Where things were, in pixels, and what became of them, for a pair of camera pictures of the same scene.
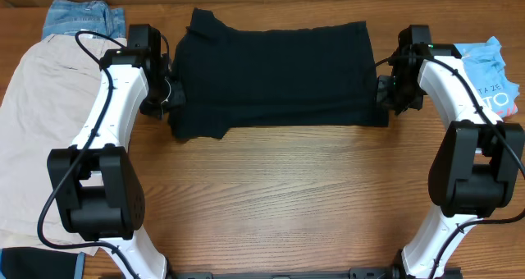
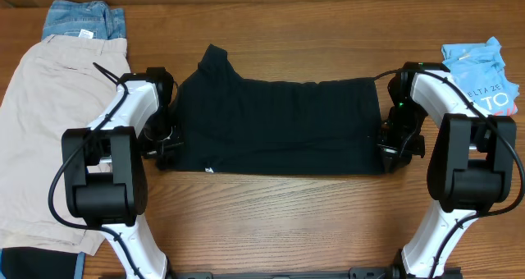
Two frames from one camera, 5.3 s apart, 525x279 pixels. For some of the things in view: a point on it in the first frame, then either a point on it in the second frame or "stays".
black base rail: (333, 273) stays
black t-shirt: (316, 75) to (230, 125)
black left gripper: (179, 98) to (168, 150)
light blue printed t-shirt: (486, 66) stays
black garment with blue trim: (29, 262) stays
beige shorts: (52, 98) stays
